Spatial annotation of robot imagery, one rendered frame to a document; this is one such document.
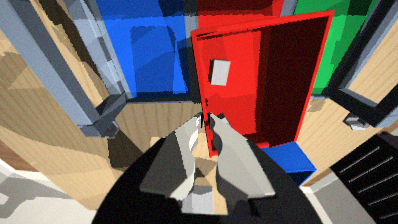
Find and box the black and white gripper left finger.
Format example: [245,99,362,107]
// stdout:
[91,112,203,224]

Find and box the grey metal shelf rack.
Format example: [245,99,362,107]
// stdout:
[0,0,398,138]

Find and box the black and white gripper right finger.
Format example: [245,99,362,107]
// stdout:
[207,112,323,224]

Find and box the blue bin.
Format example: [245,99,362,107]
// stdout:
[261,141,316,186]

